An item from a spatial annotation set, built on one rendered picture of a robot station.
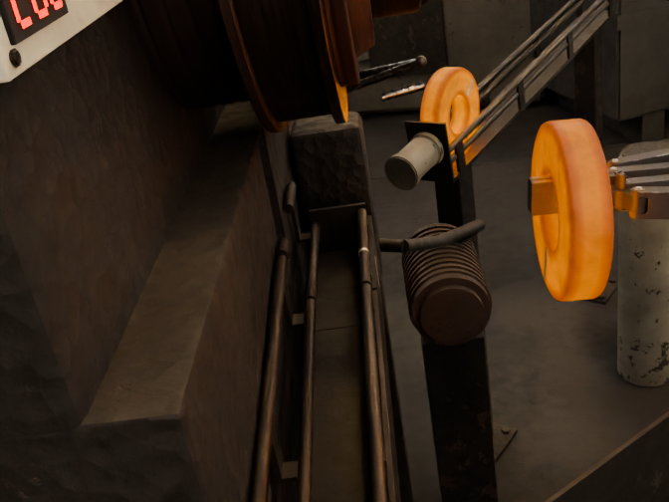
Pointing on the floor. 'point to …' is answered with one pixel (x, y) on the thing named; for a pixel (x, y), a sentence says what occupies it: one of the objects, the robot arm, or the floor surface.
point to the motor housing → (454, 362)
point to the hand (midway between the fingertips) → (570, 192)
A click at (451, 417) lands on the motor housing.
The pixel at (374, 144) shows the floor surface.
